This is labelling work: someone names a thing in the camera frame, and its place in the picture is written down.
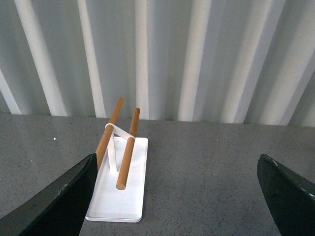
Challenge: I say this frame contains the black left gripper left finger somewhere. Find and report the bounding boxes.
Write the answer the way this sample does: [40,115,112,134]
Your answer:
[0,153,97,236]

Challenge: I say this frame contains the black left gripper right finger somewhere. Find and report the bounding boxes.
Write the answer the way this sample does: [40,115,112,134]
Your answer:
[257,154,315,236]

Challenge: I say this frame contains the white towel rack wooden bars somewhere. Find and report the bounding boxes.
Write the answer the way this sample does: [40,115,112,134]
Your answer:
[86,97,148,223]

